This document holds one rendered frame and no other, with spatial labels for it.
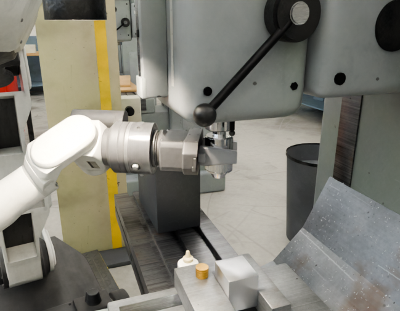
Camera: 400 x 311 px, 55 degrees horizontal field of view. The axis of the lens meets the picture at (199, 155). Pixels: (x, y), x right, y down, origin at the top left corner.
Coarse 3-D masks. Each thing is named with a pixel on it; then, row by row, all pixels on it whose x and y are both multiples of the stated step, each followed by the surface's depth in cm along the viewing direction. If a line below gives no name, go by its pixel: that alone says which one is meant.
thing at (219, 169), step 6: (210, 144) 63; (216, 144) 62; (222, 144) 62; (228, 144) 63; (210, 168) 64; (216, 168) 63; (222, 168) 63; (228, 168) 64; (216, 174) 64; (222, 174) 64
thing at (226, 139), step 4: (212, 132) 65; (208, 136) 63; (212, 136) 63; (216, 136) 63; (220, 136) 63; (224, 136) 63; (228, 136) 63; (232, 136) 63; (208, 140) 63; (212, 140) 62; (216, 140) 62; (220, 140) 62; (224, 140) 62; (228, 140) 62; (232, 140) 63; (220, 144) 62
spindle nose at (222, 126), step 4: (216, 124) 61; (220, 124) 61; (224, 124) 61; (228, 124) 61; (208, 128) 62; (212, 128) 62; (216, 128) 61; (220, 128) 61; (224, 128) 61; (228, 128) 62
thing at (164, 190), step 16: (144, 176) 108; (160, 176) 96; (176, 176) 97; (192, 176) 99; (144, 192) 110; (160, 192) 97; (176, 192) 99; (192, 192) 100; (144, 208) 113; (160, 208) 98; (176, 208) 100; (192, 208) 102; (160, 224) 100; (176, 224) 102; (192, 224) 103
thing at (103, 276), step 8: (88, 256) 183; (96, 256) 183; (96, 264) 177; (104, 264) 177; (96, 272) 171; (104, 272) 171; (104, 280) 166; (112, 280) 166; (104, 288) 161; (112, 288) 161
